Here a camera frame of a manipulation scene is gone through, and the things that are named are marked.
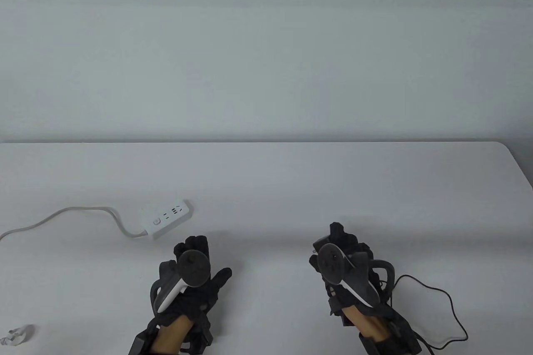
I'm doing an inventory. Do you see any person's left hand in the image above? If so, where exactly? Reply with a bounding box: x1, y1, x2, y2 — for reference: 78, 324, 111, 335
150, 235, 233, 330

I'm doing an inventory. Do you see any person's right hand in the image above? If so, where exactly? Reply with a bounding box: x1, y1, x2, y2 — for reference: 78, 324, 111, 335
309, 222, 395, 319

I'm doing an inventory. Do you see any white power strip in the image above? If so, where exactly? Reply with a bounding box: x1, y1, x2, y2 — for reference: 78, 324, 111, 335
142, 200, 194, 240

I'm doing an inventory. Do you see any person's right forearm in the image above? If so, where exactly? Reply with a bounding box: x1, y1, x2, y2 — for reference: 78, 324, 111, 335
346, 306, 393, 342

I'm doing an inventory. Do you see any person's left forearm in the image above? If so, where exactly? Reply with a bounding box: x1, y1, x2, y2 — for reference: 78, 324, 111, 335
151, 315, 195, 355

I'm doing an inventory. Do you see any grey white hand controller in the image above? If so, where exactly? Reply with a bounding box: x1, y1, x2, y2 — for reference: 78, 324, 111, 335
318, 243, 396, 308
150, 248, 212, 314

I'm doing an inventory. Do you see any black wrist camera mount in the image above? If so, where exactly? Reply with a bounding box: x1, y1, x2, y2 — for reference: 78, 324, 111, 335
128, 327, 157, 355
357, 308, 422, 355

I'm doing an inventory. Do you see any white power strip cable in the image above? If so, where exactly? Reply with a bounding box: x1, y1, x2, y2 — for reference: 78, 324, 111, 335
0, 206, 147, 243

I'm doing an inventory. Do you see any black adapter cable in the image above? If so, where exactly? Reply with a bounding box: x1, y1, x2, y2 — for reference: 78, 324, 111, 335
393, 275, 468, 350

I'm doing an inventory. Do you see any white wall plug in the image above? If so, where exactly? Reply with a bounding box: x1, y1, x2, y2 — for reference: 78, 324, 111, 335
0, 324, 37, 348

